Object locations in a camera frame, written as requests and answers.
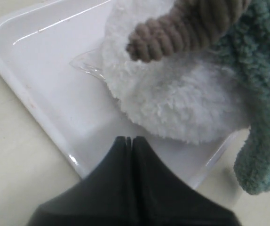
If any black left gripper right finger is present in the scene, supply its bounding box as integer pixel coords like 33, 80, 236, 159
131, 137, 241, 226

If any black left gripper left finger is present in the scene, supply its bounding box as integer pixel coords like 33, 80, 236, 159
28, 137, 135, 226

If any white plush snowman toy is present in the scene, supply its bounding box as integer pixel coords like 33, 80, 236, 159
101, 0, 249, 144

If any green fleece scarf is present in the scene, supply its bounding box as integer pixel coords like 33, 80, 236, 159
214, 0, 270, 195

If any white plastic tray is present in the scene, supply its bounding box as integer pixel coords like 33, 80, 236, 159
0, 0, 237, 188

